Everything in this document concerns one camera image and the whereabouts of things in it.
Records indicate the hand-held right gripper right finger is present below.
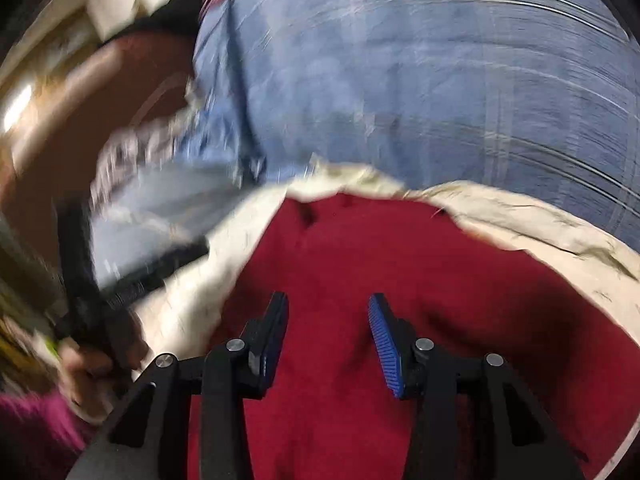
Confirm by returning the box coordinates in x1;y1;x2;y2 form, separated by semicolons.
367;293;586;480

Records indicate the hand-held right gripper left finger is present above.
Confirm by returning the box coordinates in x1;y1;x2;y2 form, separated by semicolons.
75;291;290;480

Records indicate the red garment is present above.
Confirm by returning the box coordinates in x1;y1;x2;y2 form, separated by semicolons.
187;191;640;480

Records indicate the person's left forearm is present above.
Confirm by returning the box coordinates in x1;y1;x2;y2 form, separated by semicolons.
0;392;88;467

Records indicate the person's left hand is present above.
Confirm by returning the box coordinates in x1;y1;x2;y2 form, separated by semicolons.
59;310;151;423

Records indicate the grey-blue star-print pillow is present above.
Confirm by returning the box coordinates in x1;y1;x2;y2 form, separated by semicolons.
90;160;262;287

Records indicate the brown wooden headboard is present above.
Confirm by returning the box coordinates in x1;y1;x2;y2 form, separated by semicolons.
0;35;197;261

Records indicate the cream leaf-print blanket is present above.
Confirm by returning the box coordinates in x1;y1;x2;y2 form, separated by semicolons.
132;160;640;361

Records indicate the blue plaid quilt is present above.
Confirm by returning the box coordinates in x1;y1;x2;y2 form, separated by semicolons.
192;0;640;256

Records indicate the black cloth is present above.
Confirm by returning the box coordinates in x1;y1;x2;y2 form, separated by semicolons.
107;0;208;45

